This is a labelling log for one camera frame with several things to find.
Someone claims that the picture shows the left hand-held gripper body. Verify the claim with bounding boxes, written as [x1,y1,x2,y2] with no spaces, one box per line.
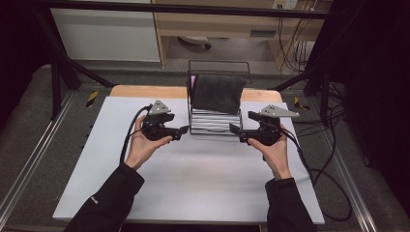
[141,100,182,142]

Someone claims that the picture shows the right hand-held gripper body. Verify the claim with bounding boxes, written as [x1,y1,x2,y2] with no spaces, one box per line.
[240,104,301,147]

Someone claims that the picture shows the black wire rack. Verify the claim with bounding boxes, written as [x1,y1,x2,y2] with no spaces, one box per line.
[186,59,253,136]

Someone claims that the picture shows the dark grey towel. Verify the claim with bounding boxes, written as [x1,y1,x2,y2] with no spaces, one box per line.
[190,73,248,116]

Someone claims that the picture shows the person's left hand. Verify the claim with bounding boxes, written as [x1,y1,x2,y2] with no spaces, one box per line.
[124,114,174,171]

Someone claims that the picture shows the person's right hand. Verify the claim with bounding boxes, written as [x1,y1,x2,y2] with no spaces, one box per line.
[247,124,293,181]

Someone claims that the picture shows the wooden table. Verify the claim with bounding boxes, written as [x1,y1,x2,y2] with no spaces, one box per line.
[109,84,283,103]

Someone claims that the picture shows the white table board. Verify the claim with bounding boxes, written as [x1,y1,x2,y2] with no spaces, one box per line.
[52,96,326,225]

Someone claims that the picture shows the black metal stand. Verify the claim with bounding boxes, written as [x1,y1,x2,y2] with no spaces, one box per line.
[32,9,115,121]
[272,18,356,127]

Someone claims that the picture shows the yellow black tape marker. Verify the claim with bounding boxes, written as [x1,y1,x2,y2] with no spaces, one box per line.
[85,90,100,109]

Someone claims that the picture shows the office chair base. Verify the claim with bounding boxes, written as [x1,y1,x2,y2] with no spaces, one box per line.
[177,35,213,51]

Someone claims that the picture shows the light wooden desk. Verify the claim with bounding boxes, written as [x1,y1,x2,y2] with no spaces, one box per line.
[150,0,334,70]

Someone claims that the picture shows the white cabinet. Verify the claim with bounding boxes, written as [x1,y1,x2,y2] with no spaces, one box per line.
[47,7,161,63]

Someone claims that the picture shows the black metal crossbar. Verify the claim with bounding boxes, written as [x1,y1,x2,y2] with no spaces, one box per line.
[32,0,337,20]

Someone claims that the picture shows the white power strip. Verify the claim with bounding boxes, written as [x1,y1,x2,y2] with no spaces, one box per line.
[272,0,300,11]

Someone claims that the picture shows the black curtain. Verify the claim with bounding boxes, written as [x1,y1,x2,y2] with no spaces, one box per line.
[318,0,410,217]
[0,0,54,133]

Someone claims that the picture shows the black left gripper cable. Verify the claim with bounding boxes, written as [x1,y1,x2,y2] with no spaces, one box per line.
[119,103,153,166]

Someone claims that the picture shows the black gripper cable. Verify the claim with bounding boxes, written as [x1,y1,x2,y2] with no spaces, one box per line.
[279,127,353,222]
[119,103,153,166]

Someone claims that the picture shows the black floor cables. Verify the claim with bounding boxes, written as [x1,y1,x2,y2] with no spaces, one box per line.
[291,80,348,185]

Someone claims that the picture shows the hanging black desk cables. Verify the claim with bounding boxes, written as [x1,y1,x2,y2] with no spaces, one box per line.
[277,16,315,74]

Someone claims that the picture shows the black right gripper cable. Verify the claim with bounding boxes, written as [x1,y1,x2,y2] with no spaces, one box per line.
[279,127,353,222]

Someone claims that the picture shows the aluminium floor rail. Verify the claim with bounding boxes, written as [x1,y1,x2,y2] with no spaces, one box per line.
[320,127,379,232]
[0,91,77,221]

